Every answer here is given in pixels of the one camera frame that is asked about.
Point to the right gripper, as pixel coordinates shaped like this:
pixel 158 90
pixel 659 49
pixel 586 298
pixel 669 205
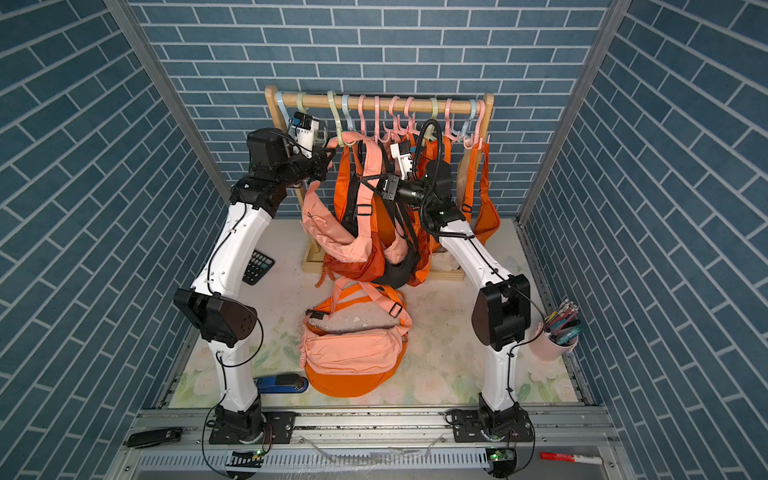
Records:
pixel 395 191

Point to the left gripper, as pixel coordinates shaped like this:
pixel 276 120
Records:
pixel 319 163

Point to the dark red-orange bag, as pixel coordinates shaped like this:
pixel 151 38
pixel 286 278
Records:
pixel 348 230

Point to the large pink sling bag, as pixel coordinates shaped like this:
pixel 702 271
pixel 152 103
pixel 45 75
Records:
pixel 363 352

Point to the black sling bag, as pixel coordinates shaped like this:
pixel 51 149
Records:
pixel 395 229

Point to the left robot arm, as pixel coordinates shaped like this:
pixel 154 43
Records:
pixel 278 160

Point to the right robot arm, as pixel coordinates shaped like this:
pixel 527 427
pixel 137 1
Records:
pixel 502 310

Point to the orange bag behind black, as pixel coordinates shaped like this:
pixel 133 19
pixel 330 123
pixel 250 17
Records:
pixel 431 158

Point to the far right orange bag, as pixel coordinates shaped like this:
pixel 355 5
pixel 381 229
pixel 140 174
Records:
pixel 488 220

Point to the wooden hanging rack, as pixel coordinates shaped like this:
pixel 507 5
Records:
pixel 391 118

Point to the black desk calculator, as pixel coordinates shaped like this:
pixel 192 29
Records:
pixel 258 266

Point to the blue black stapler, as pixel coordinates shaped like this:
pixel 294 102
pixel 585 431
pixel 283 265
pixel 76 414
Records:
pixel 286 383

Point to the pink pen cup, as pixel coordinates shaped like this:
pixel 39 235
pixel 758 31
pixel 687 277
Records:
pixel 559 334

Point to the red white marker pen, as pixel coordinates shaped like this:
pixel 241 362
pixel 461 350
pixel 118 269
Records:
pixel 572 458

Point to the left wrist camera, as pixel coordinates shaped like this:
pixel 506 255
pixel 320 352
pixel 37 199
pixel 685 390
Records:
pixel 305 131

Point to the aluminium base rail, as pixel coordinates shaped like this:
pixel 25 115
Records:
pixel 376 442

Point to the black remote on rail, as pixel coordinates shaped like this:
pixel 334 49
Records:
pixel 155 437

